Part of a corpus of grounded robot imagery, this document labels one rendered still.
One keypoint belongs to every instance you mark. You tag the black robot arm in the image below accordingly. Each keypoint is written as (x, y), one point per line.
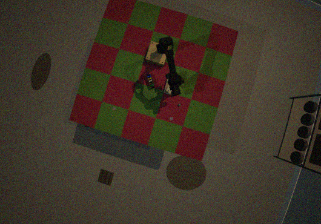
(174, 79)

